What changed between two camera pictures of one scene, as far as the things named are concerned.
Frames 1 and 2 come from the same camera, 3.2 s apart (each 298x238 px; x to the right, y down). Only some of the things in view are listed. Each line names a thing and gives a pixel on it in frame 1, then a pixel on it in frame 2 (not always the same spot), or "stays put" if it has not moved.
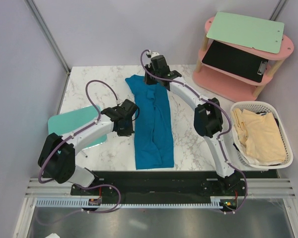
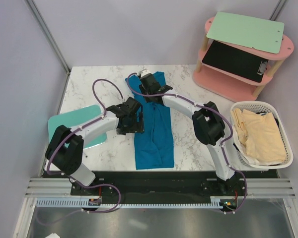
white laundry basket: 260,137 stays put
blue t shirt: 154,148 stays put
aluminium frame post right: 276,9 stays put
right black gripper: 148,81 → 147,99
